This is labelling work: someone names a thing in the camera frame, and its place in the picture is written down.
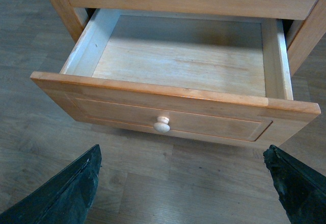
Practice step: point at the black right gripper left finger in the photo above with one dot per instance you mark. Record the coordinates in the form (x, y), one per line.
(65, 198)

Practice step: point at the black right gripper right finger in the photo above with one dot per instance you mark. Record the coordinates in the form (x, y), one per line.
(301, 189)

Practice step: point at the wooden drawer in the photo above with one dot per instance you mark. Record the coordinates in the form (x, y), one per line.
(220, 79)

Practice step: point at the wooden nightstand cabinet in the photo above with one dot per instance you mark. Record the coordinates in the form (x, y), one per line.
(308, 16)

